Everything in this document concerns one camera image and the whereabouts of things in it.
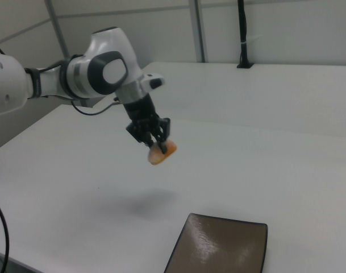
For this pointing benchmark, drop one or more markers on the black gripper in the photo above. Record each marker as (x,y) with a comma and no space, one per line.
(140,112)

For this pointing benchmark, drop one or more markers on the orange sugared bread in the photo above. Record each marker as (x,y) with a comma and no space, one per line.
(157,157)

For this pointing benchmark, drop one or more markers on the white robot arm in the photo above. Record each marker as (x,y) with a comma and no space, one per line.
(81,71)

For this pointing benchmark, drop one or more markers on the brown square ceramic plate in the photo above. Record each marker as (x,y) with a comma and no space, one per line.
(218,247)

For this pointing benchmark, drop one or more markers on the black pole with clamp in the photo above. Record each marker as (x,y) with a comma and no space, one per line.
(243,37)

